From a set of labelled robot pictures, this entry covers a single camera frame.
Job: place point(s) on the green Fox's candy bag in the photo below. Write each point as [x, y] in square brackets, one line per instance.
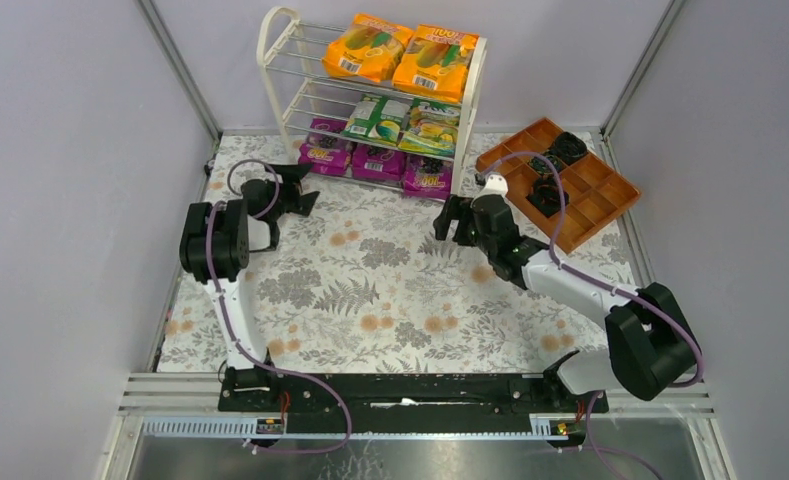
[432, 128]

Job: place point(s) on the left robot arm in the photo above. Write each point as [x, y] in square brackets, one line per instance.
[216, 245]

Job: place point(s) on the black round object middle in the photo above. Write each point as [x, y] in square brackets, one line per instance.
[545, 164]

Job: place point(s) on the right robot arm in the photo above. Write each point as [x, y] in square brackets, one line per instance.
[649, 345]

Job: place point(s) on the black round object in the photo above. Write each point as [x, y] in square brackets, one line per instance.
[545, 164]
[546, 196]
[568, 148]

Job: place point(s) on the purple grape candy bag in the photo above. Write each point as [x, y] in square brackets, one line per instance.
[377, 163]
[426, 177]
[324, 149]

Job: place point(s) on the black round object bottom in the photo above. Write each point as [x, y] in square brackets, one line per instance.
[546, 196]

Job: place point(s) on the black round object top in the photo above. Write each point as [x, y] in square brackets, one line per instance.
[568, 148]

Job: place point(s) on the orange mango candy bag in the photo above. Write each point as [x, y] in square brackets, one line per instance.
[370, 48]
[436, 63]

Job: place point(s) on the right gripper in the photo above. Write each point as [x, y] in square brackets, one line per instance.
[467, 220]

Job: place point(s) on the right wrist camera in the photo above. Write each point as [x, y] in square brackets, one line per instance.
[493, 184]

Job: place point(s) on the white metal shelf rack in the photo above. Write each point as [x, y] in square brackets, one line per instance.
[288, 55]

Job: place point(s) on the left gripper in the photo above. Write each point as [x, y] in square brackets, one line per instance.
[283, 193]

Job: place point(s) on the green candy bag underneath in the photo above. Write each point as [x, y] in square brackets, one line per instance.
[378, 119]

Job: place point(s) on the orange compartment tray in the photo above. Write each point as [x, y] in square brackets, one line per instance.
[598, 194]

